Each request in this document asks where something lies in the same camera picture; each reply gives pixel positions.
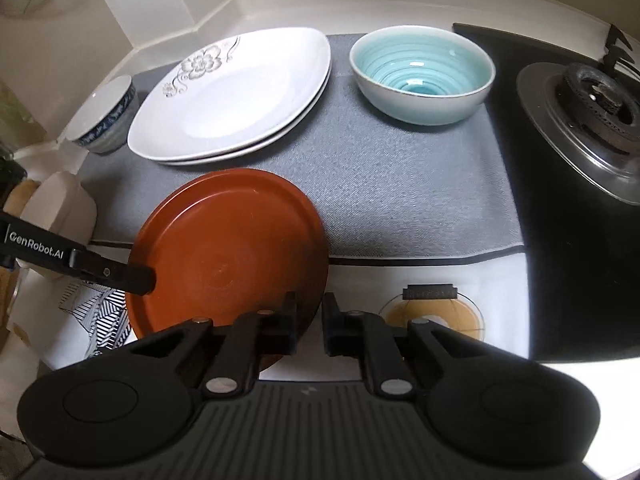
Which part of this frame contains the white ceramic container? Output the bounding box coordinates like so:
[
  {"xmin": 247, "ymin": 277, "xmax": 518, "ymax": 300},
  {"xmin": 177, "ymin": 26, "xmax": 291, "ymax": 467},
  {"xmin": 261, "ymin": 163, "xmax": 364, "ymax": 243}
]
[{"xmin": 20, "ymin": 170, "xmax": 98, "ymax": 281}]

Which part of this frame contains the black gas cooktop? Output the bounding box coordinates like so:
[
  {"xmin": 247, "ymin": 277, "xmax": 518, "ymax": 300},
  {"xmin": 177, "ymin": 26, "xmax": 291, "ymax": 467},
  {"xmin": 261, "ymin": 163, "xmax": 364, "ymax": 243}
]
[{"xmin": 452, "ymin": 22, "xmax": 640, "ymax": 363}]

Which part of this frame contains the small blue patterned bowl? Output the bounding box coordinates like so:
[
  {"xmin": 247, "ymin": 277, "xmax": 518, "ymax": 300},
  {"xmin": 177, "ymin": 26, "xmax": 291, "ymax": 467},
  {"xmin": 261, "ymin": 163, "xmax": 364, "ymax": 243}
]
[{"xmin": 65, "ymin": 74, "xmax": 140, "ymax": 155}]

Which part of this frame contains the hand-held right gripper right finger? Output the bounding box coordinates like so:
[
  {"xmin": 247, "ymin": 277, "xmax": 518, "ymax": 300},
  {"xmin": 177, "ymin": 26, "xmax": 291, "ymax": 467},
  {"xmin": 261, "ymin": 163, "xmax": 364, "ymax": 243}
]
[{"xmin": 321, "ymin": 292, "xmax": 501, "ymax": 401}]

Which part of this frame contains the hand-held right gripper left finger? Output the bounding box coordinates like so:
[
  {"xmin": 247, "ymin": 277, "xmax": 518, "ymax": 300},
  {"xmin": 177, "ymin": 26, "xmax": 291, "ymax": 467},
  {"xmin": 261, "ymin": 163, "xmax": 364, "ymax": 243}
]
[{"xmin": 127, "ymin": 291, "xmax": 301, "ymax": 401}]

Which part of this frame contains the teal glazed bowl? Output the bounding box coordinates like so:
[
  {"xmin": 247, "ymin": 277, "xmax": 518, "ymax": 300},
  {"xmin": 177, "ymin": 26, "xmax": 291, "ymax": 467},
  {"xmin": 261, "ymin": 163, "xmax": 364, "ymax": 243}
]
[{"xmin": 349, "ymin": 28, "xmax": 496, "ymax": 126}]

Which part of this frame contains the silver gas burner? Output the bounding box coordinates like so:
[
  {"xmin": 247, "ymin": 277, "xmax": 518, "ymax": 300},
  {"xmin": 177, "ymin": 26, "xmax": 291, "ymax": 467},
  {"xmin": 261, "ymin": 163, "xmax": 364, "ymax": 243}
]
[{"xmin": 516, "ymin": 61, "xmax": 640, "ymax": 206}]

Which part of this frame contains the grey drying mat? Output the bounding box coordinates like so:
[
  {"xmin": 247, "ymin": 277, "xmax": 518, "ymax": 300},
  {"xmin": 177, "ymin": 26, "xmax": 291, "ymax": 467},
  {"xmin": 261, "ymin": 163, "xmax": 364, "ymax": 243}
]
[{"xmin": 77, "ymin": 32, "xmax": 523, "ymax": 261}]

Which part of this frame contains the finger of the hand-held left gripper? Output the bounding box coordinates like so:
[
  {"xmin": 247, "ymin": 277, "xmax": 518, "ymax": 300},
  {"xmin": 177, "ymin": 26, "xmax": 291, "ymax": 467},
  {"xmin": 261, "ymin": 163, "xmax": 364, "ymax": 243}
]
[{"xmin": 70, "ymin": 246, "xmax": 157, "ymax": 296}]

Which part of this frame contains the brown round plate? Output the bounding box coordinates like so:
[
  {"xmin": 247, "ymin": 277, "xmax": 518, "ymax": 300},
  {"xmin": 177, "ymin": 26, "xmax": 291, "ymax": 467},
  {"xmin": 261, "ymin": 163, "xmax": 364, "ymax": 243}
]
[{"xmin": 125, "ymin": 169, "xmax": 330, "ymax": 373}]

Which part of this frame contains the black pot support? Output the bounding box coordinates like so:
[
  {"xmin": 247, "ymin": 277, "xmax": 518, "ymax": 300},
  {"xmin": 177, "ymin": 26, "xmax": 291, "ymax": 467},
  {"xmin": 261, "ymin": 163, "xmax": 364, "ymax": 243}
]
[{"xmin": 602, "ymin": 24, "xmax": 640, "ymax": 73}]

